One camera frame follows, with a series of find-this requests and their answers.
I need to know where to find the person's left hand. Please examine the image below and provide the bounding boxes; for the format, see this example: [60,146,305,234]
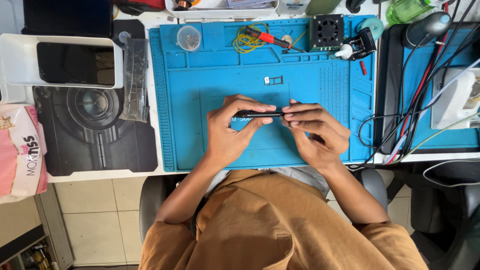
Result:
[205,94,277,168]

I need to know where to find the person's right hand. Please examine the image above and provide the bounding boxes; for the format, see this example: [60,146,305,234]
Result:
[280,99,352,172]

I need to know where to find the black smartphone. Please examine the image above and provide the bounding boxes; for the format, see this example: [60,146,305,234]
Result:
[234,109,286,119]

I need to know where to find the large blue silicone repair mat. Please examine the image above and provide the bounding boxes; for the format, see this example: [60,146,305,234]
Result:
[149,14,377,173]

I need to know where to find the yellow rubber bands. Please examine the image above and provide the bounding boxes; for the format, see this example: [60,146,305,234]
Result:
[232,22,270,54]

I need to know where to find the person's orange shirt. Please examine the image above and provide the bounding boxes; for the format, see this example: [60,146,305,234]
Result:
[138,169,429,270]

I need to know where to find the round clear screw container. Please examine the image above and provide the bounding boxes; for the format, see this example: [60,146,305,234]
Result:
[176,25,202,52]

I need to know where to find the clear plastic bag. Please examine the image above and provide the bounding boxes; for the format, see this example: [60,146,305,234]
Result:
[119,37,149,123]

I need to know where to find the black glue bottle white tip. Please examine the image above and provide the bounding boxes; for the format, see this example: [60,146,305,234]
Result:
[334,27,377,61]

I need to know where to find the red and black screwdriver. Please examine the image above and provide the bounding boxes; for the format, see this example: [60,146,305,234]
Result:
[243,25,307,53]

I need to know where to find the black square cooling fan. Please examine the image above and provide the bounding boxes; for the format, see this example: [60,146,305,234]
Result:
[309,14,345,52]

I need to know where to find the white organiser tray with parts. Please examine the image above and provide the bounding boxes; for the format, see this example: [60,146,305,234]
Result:
[164,0,280,20]

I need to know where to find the teal round dispenser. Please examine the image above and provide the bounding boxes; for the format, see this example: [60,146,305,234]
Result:
[358,17,385,41]

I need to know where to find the black printed mouse pad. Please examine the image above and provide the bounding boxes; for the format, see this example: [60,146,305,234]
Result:
[32,85,158,177]

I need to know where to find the dark green pouch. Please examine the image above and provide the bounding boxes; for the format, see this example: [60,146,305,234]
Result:
[305,0,342,16]

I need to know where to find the small blue work mat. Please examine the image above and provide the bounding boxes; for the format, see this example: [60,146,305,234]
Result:
[400,28,480,149]

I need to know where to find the white plastic bottle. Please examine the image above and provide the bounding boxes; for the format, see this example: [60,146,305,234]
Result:
[278,0,310,16]

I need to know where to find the white box device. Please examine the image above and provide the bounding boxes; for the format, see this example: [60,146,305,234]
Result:
[430,67,480,130]

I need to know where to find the small black pad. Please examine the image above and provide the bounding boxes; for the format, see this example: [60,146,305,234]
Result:
[112,19,146,50]

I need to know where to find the black office chair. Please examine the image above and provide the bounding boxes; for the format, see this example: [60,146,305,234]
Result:
[386,160,480,270]

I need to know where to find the red and black tool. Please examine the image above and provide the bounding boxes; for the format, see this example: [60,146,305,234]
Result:
[112,0,166,16]

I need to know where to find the green transparent bottle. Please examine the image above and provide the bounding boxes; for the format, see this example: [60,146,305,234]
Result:
[385,0,433,26]

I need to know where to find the grey microscope head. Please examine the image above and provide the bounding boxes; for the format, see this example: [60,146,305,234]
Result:
[403,11,453,50]

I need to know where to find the black phone with dark screen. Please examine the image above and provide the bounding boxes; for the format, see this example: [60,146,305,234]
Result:
[36,41,116,86]

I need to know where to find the black flat tablet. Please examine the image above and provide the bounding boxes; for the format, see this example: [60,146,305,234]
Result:
[21,0,113,38]

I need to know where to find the grey shelf unit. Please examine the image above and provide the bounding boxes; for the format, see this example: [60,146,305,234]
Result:
[0,183,74,270]

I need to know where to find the pink tissue pack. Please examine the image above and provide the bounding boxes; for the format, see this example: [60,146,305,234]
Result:
[0,103,49,205]

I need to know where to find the white rectangular plastic tray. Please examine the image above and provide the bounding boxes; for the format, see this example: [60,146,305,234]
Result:
[0,33,125,90]

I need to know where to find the black looped cable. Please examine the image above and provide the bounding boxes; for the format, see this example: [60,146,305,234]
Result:
[352,0,480,169]

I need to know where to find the red cable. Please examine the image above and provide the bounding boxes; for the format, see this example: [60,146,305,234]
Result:
[385,1,449,164]

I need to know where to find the white cable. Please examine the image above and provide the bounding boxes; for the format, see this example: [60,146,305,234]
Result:
[382,57,480,164]

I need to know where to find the thin grey cable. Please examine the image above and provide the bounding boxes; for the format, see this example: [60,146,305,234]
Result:
[422,159,480,188]

